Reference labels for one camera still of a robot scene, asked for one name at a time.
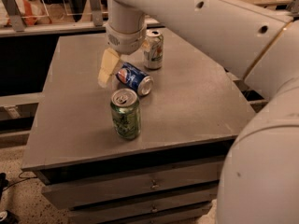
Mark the black object floor corner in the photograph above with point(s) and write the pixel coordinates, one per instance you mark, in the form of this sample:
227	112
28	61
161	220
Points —
7	217

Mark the blue pepsi can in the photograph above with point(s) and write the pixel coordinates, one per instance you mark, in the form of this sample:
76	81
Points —
135	79

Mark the metal railing post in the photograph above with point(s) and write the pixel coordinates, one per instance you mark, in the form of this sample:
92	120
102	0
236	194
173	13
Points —
95	6
14	14

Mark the middle drawer knob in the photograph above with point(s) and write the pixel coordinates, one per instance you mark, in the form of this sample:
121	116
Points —
154	209

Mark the metal railing post left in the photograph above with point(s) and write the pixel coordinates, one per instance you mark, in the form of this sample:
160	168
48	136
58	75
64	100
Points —
14	14

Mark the grey drawer cabinet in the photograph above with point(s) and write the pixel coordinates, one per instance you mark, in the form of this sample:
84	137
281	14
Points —
108	157

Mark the metal railing post middle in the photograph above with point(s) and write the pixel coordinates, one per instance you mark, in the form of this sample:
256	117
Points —
95	6

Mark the green soda can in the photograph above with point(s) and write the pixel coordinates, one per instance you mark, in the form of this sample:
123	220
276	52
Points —
125	113

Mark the white soda can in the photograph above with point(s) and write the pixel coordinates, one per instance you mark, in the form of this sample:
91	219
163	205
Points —
153	57

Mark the orange white bag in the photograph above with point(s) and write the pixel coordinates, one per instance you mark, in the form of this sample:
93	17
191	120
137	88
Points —
32	14

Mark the top drawer knob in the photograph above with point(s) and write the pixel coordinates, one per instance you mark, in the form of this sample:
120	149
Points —
154	184

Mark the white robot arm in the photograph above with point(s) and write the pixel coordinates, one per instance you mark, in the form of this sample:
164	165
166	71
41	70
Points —
260	176

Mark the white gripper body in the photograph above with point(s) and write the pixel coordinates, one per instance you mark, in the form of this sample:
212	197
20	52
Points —
127	42

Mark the drawer knob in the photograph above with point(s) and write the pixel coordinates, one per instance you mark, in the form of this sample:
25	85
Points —
154	184
154	209

